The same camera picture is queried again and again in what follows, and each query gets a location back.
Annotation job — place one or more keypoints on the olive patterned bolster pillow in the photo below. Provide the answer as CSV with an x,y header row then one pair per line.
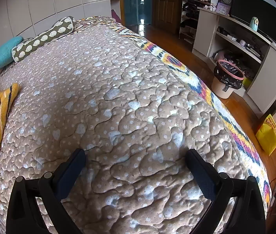
x,y
45,37

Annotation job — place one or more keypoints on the beige trash bin pink rim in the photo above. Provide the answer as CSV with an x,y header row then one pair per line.
x,y
222,89

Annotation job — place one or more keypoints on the beige dotted quilted blanket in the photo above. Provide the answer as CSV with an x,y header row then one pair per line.
x,y
128,90

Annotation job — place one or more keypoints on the teal door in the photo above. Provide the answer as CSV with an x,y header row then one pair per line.
x,y
130,2

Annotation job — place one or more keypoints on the purple square clock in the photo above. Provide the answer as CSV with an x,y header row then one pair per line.
x,y
222,8

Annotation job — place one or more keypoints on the shoe rack with shoes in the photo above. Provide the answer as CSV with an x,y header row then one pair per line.
x,y
189,12

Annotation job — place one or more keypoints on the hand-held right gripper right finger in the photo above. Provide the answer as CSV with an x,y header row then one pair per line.
x,y
202,175

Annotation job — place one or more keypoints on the yellow shopping bag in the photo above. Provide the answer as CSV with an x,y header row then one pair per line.
x,y
267,139

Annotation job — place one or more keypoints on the brown wooden door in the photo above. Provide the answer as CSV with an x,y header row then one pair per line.
x,y
167,2

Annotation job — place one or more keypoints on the light green bottle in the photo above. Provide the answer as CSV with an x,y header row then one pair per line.
x,y
254,24

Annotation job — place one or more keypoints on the colourful patterned bedsheet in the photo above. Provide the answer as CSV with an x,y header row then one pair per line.
x,y
174,63

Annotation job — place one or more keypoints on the black trash bag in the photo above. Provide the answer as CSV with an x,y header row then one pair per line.
x,y
227,76

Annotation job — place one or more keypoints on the black flat television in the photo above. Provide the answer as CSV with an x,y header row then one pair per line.
x,y
257,9

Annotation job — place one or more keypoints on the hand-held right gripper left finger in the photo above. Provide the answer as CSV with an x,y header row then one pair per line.
x,y
69,173

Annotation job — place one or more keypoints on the white television cabinet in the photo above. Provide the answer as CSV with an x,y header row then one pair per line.
x,y
206,29

